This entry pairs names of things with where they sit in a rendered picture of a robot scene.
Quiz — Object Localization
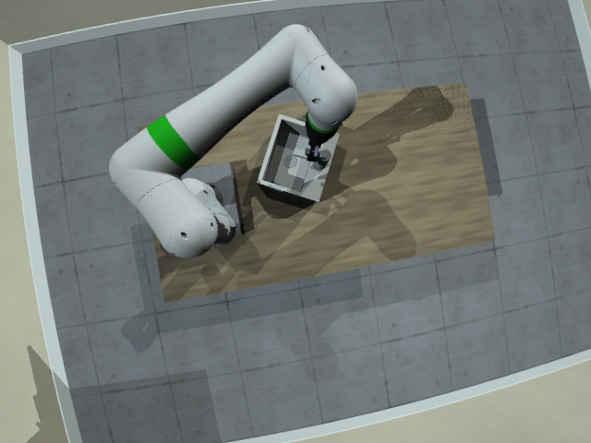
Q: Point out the black mixer tap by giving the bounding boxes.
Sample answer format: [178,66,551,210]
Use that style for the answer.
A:
[294,148,332,171]

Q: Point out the dark grey square basin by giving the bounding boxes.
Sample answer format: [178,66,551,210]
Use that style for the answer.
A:
[257,114,340,205]

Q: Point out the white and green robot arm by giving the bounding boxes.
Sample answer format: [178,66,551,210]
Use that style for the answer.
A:
[109,24,357,258]

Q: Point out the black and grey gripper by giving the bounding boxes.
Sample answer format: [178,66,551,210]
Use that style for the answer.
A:
[307,132,328,162]

